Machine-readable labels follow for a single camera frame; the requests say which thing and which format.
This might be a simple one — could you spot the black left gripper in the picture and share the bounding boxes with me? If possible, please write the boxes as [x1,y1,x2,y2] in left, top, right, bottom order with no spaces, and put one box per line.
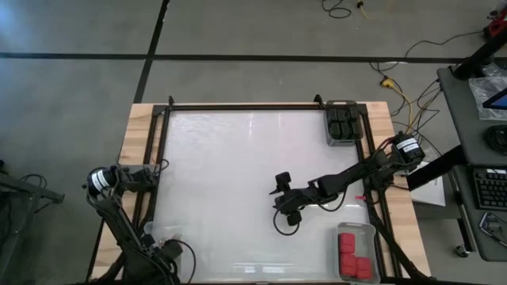
[132,243,179,285]

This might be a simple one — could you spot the red-lid smoked paprika tin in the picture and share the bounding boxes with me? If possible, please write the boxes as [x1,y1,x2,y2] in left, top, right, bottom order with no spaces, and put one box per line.
[339,253,357,277]
[355,256,374,281]
[338,232,356,254]

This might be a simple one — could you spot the yellow cable with black plug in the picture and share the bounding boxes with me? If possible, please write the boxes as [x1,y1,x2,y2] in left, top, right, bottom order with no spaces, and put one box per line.
[355,0,374,21]

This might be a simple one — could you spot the translucent plastic bin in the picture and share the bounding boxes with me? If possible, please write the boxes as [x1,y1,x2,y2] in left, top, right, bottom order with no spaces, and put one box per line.
[336,221,382,285]

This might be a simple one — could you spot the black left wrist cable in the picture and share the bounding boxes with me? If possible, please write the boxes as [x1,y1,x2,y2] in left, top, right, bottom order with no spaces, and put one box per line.
[173,238,197,285]

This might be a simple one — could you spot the clear safety glasses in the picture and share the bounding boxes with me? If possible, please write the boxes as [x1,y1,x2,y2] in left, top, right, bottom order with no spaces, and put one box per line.
[478,211,507,249]

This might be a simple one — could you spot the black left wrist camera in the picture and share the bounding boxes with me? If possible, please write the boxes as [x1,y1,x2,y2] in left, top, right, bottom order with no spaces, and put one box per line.
[162,239,185,260]

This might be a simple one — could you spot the red tool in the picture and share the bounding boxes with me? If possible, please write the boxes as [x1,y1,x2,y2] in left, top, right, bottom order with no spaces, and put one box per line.
[482,7,507,40]

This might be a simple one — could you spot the white paper sheet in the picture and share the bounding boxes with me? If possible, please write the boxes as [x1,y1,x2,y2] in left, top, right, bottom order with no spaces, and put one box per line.
[410,158,448,207]

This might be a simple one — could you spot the black stand pole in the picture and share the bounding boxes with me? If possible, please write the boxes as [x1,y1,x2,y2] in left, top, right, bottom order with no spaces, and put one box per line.
[452,29,507,81]

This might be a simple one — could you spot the grey metal stand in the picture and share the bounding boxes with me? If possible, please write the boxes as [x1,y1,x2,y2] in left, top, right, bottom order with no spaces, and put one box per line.
[0,158,67,285]

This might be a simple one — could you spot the yellow extension cable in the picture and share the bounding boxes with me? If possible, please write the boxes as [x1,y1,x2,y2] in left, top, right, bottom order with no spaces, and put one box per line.
[379,77,415,122]

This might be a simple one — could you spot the clear plastic bag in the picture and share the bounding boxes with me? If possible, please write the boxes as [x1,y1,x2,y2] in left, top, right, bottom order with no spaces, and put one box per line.
[468,74,507,121]

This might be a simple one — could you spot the clear plastic bin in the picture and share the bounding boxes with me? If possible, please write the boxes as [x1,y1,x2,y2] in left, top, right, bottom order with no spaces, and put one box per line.
[142,220,189,284]

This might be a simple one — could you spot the blue-screen tablet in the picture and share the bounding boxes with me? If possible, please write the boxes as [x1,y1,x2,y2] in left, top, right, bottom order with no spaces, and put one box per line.
[482,87,507,111]

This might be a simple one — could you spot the coiled black cable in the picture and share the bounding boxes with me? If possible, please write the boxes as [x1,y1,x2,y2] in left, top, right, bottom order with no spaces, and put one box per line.
[483,124,507,156]

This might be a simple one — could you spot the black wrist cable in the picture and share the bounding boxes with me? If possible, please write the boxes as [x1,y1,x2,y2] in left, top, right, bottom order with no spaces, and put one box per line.
[173,238,197,285]
[273,189,349,238]

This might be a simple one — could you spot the black keyboard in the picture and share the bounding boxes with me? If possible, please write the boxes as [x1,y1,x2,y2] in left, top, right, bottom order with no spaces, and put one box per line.
[472,167,507,211]

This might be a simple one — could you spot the grey desk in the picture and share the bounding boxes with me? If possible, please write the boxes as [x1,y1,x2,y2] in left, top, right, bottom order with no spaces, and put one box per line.
[436,65,507,263]

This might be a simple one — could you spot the grey plastic bin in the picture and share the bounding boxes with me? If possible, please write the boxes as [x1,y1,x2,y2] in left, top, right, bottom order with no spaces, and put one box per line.
[323,99,364,147]

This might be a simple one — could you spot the looped black floor cable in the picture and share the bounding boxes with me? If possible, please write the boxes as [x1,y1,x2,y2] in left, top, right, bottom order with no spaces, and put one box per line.
[321,0,353,20]

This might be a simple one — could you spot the long black floor cable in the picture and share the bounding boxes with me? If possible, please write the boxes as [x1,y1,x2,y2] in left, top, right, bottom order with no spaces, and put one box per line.
[368,30,485,74]

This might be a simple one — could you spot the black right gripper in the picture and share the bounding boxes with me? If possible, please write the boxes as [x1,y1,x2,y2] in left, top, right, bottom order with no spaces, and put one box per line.
[269,171,318,227]

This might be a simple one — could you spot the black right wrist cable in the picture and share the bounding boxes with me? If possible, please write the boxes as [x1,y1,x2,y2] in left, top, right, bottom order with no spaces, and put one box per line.
[273,189,349,238]

